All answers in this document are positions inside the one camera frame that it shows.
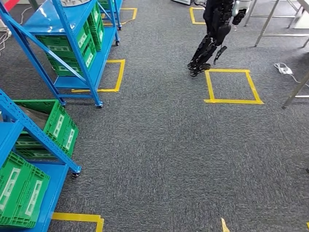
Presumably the blue steel shelf rack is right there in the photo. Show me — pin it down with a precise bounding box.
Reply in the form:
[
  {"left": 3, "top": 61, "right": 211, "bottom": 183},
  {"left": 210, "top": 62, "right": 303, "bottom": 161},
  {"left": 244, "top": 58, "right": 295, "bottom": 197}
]
[
  {"left": 0, "top": 0, "right": 121, "bottom": 108},
  {"left": 98, "top": 0, "right": 123, "bottom": 30},
  {"left": 0, "top": 89, "right": 82, "bottom": 232}
]

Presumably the green plastic crate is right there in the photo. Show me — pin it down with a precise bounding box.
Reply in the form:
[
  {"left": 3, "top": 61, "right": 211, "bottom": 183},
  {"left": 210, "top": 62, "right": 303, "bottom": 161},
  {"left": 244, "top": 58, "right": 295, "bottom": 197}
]
[
  {"left": 11, "top": 166, "right": 50, "bottom": 229},
  {"left": 90, "top": 19, "right": 105, "bottom": 52},
  {"left": 87, "top": 2, "right": 102, "bottom": 33},
  {"left": 36, "top": 20, "right": 92, "bottom": 57},
  {"left": 13, "top": 99, "right": 72, "bottom": 151},
  {"left": 99, "top": 0, "right": 115, "bottom": 10},
  {"left": 14, "top": 123, "right": 80, "bottom": 160},
  {"left": 0, "top": 151, "right": 33, "bottom": 221},
  {"left": 45, "top": 39, "right": 97, "bottom": 77}
]

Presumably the white power cable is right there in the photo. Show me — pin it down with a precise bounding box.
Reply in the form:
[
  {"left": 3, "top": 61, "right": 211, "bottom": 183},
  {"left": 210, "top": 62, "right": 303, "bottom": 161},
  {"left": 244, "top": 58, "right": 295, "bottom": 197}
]
[{"left": 289, "top": 72, "right": 309, "bottom": 88}]

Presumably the white floor cable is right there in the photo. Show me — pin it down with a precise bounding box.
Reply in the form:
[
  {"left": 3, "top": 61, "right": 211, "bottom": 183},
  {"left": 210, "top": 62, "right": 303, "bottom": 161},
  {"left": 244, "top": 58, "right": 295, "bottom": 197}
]
[{"left": 0, "top": 6, "right": 32, "bottom": 55}]

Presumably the yellow floor tape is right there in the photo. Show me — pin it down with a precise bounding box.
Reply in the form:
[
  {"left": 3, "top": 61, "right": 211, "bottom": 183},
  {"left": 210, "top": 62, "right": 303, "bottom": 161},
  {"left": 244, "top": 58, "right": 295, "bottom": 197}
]
[
  {"left": 51, "top": 211, "right": 105, "bottom": 232},
  {"left": 203, "top": 68, "right": 265, "bottom": 105},
  {"left": 71, "top": 58, "right": 126, "bottom": 94},
  {"left": 100, "top": 7, "right": 138, "bottom": 27},
  {"left": 189, "top": 6, "right": 207, "bottom": 26},
  {"left": 221, "top": 217, "right": 309, "bottom": 232}
]

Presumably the white partition panel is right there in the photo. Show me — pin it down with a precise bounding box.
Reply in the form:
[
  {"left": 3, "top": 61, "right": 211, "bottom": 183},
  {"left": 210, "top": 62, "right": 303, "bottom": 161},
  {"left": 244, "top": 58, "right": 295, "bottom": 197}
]
[{"left": 293, "top": 9, "right": 309, "bottom": 30}]

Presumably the white power strip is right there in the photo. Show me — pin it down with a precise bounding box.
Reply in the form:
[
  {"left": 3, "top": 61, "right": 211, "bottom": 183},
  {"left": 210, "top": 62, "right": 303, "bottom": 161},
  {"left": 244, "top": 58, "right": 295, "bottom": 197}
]
[{"left": 274, "top": 62, "right": 293, "bottom": 75}]

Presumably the black humanoid robot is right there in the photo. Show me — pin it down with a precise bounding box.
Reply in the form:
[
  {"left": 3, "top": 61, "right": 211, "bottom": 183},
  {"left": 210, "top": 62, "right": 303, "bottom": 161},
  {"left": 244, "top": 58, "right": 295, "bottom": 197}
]
[{"left": 187, "top": 0, "right": 252, "bottom": 78}]

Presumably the silver wheel hubcap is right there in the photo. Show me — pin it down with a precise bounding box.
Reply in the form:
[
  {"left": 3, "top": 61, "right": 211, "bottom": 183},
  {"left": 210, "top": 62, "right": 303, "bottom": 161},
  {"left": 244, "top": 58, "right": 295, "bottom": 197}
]
[{"left": 60, "top": 0, "right": 92, "bottom": 8}]

